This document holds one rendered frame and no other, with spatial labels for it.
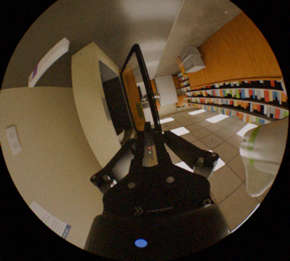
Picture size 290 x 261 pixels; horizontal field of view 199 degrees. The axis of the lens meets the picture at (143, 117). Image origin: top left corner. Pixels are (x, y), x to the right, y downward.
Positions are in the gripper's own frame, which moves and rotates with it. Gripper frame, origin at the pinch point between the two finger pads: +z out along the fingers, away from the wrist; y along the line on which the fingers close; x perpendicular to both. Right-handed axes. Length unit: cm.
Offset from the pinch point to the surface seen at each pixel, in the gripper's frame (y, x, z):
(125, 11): 2.1, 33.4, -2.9
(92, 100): -14.2, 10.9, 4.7
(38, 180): -54, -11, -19
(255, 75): 184, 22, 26
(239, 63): 184, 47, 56
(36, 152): -54, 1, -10
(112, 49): -7.5, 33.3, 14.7
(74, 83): -21.0, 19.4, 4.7
